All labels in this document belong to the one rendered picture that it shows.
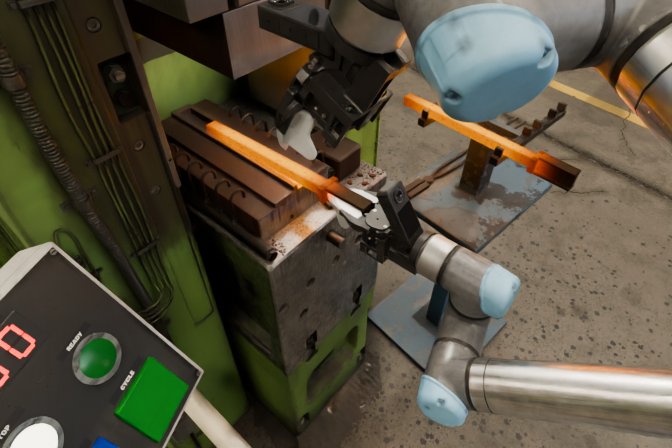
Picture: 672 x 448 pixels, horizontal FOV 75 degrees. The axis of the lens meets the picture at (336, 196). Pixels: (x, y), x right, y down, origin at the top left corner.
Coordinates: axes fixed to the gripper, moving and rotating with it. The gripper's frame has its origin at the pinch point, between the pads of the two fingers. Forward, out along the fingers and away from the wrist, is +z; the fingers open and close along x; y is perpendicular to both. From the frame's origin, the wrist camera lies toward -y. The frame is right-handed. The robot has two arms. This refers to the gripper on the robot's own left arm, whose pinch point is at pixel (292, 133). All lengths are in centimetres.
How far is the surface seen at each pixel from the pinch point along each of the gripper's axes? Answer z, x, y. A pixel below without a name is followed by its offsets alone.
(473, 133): 21, 53, 16
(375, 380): 111, 31, 57
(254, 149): 33.1, 13.5, -13.1
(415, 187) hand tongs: 51, 55, 16
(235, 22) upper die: -2.6, 3.7, -16.5
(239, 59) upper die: 1.9, 3.4, -14.1
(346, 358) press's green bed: 101, 25, 42
